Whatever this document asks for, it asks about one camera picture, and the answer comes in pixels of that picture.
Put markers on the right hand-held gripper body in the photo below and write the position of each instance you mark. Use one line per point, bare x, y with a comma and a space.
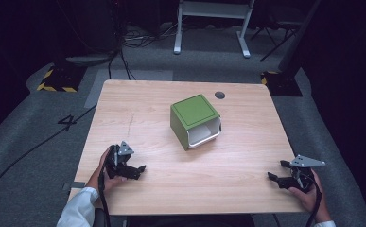
304, 170

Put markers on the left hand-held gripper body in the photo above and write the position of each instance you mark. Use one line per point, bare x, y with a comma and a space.
118, 159

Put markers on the person's right hand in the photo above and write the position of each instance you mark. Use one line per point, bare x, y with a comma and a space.
313, 198

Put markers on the person's left hand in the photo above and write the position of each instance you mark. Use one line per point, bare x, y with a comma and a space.
96, 179

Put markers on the grey tape strip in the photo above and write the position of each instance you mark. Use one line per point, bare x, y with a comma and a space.
76, 185

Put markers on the white drawer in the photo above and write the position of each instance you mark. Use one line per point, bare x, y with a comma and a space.
202, 134

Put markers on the green storage box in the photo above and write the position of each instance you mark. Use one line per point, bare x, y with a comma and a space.
193, 112

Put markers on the dark round table grommet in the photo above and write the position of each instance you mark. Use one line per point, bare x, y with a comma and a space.
219, 95

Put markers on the black tripod stand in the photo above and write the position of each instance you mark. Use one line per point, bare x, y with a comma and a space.
275, 34

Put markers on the black yellow-striped base plate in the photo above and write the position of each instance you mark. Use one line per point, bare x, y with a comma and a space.
62, 78
281, 83

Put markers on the grey metal post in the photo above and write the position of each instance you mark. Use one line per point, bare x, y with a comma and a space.
297, 38

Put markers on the white metal table frame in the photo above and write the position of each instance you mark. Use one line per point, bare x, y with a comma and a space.
213, 9

